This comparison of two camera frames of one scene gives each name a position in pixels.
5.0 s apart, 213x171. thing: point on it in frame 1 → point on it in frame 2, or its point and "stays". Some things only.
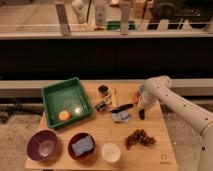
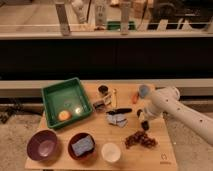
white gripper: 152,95 → 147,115
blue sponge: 83,146 stays
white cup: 110,152 stays
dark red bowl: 75,138 stays
